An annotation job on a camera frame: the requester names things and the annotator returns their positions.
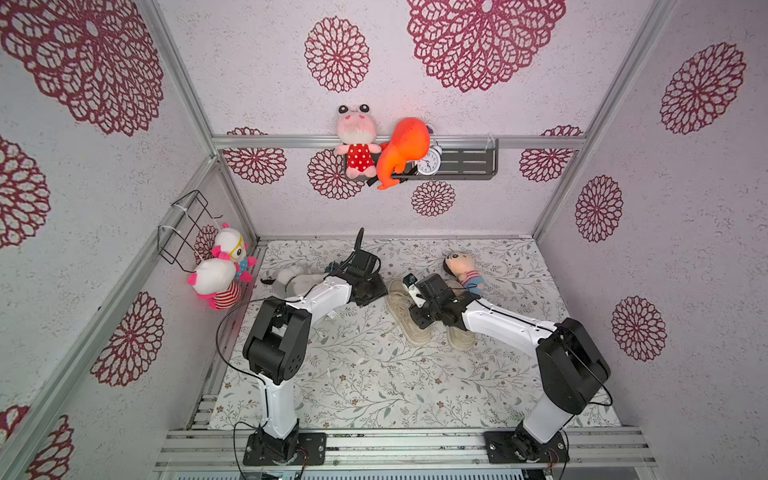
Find beige lace sneaker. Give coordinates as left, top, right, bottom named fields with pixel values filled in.
left=386, top=278, right=432, bottom=346
left=447, top=326, right=476, bottom=352

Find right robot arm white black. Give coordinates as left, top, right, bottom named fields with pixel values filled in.
left=403, top=274, right=611, bottom=452

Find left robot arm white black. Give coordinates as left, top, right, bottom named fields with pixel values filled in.
left=243, top=249, right=387, bottom=441

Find doll plush striped shirt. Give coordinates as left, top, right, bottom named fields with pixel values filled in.
left=443, top=252, right=486, bottom=296

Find white fluffy plush dog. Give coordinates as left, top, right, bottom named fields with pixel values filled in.
left=261, top=265, right=326, bottom=299

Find white alarm clock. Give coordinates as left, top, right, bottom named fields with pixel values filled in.
left=415, top=144, right=443, bottom=176

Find white plush yellow glasses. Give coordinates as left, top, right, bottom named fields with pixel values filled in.
left=212, top=223, right=258, bottom=283

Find orange plush toy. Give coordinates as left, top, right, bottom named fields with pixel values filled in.
left=376, top=118, right=431, bottom=190

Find pink frog plush red dress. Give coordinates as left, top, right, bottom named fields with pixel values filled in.
left=335, top=104, right=382, bottom=180

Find white plush red striped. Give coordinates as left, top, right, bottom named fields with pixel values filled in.
left=187, top=258, right=242, bottom=310

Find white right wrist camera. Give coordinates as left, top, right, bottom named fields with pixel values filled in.
left=403, top=273, right=424, bottom=305

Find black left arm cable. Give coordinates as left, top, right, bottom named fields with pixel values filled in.
left=214, top=227, right=367, bottom=433

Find grey metal wall shelf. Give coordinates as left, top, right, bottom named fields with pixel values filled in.
left=392, top=138, right=499, bottom=182

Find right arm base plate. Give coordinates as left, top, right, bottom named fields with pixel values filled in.
left=483, top=429, right=570, bottom=464

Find black wire wall basket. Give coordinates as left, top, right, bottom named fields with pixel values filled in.
left=156, top=190, right=222, bottom=273

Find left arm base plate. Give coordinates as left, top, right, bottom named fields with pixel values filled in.
left=242, top=431, right=327, bottom=467

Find aluminium front rail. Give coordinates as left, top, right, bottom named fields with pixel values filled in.
left=152, top=427, right=657, bottom=473

